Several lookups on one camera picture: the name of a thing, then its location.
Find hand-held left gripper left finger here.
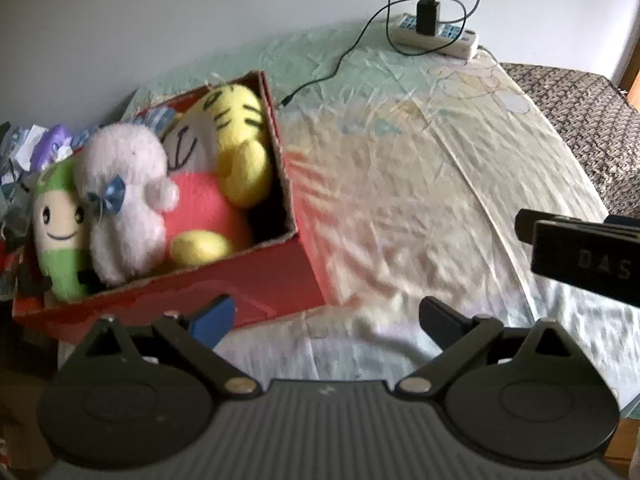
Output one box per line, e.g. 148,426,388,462
75,294,261,401

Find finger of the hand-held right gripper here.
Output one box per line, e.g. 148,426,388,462
515,208,640,243
531,219,640,307

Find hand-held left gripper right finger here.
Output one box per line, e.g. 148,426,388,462
395,296,598,401

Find red cardboard box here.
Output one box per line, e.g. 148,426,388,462
11,70,328,343

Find pale pink plush blue bow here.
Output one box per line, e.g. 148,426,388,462
75,122,180,288

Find green pea plush toy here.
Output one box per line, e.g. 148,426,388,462
31,160,93,303

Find white bunny plush plaid ears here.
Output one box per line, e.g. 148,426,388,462
135,106,183,136

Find yellow tiger plush red body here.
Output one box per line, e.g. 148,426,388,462
162,84,273,268

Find pastel cartoon print bed sheet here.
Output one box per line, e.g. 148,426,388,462
57,20,640,406

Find white power strip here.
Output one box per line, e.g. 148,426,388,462
392,12,481,61

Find black charger adapter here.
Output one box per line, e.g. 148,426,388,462
416,0,442,37

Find purple packet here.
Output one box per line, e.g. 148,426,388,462
32,125,76,168

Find pile of crumpled wrappers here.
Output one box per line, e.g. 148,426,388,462
0,120,101,221

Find wooden door frame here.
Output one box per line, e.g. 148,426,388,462
619,55,640,113

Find black charging cable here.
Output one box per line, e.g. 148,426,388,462
280,0,468,108

